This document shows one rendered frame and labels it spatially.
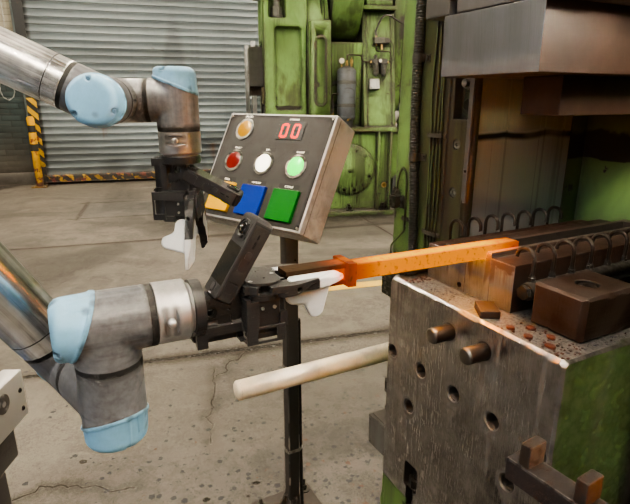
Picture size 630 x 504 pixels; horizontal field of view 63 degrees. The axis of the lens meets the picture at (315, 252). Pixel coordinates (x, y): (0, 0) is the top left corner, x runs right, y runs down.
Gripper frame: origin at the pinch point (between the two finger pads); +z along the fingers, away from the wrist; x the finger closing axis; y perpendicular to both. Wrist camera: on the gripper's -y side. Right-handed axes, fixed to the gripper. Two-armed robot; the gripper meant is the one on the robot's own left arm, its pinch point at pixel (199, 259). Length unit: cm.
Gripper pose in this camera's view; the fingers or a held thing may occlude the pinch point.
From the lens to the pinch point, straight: 102.7
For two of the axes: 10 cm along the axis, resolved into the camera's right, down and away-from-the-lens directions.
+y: -10.0, 0.1, -0.2
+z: 0.0, 9.6, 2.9
